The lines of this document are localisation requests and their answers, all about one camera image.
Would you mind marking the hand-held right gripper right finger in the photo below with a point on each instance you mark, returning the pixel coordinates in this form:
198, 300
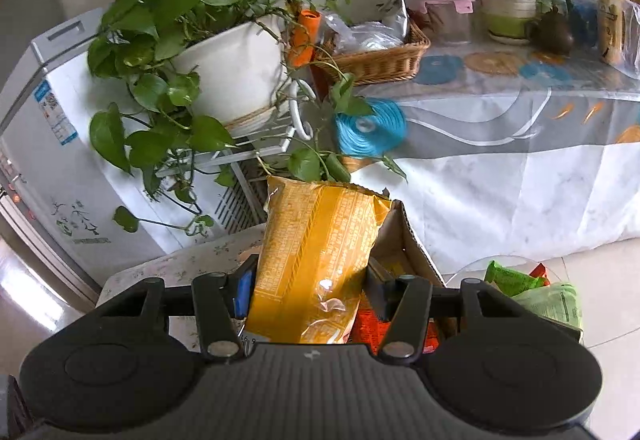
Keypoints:
380, 295

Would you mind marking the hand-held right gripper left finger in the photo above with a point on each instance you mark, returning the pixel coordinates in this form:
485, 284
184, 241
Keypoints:
246, 295

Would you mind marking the red orange snack packet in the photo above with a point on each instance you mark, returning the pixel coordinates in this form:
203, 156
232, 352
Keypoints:
367, 327

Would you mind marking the cardboard box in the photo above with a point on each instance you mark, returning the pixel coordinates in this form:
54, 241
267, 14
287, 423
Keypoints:
405, 240

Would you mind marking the clear round bin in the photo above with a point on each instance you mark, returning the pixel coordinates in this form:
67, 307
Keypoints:
470, 272

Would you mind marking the green snack bag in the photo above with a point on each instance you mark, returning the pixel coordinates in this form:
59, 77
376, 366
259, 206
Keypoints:
510, 277

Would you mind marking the white metal plant stand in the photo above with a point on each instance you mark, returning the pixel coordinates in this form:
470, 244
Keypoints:
260, 152

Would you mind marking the white grey tablecloth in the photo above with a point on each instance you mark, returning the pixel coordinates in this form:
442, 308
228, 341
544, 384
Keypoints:
500, 190

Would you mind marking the pale green plastic bag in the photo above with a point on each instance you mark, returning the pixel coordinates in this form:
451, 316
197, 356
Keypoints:
555, 307

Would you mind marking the white refrigerator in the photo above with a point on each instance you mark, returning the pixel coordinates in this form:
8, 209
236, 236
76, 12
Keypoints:
90, 159

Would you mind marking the white round plant pot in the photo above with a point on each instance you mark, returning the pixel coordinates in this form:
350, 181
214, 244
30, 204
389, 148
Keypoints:
235, 69

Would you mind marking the wicker basket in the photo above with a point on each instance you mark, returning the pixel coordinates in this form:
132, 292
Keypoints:
380, 64

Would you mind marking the clear plastic bags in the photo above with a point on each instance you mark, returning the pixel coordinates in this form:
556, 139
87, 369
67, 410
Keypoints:
360, 34

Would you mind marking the orange plastic tube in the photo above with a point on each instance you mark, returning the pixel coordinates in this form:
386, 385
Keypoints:
305, 39

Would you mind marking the silver foil bag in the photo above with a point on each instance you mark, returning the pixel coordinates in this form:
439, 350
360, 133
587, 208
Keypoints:
396, 17

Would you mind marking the clear container pink lid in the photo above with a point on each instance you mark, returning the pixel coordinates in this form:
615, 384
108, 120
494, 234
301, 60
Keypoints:
450, 22

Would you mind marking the green white plant pot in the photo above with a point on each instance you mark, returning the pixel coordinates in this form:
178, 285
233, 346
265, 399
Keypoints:
507, 17

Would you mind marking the brown teapot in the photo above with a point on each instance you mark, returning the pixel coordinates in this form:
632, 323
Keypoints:
552, 34

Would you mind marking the gold canister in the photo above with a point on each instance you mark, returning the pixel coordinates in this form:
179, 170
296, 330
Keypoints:
611, 24

